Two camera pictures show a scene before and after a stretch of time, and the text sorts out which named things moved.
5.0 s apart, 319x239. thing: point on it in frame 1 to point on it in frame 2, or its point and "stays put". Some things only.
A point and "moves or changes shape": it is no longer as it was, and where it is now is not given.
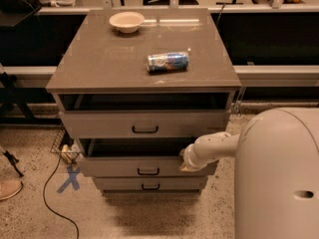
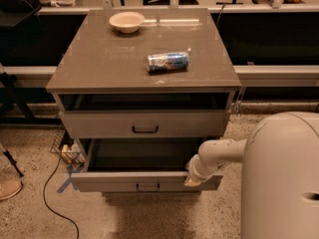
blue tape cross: [72, 172] stays put
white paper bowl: [127, 22] stays put
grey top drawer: [142, 116] stays put
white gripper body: [189, 157] to [198, 172]
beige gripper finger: [185, 167] to [189, 182]
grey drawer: [114, 157] moves or changes shape
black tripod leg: [13, 160] stays put
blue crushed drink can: [166, 62] stays put
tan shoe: [9, 187] stays put
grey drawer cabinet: [134, 88] stays put
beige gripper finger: [182, 152] to [190, 165]
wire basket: [69, 148] stays put
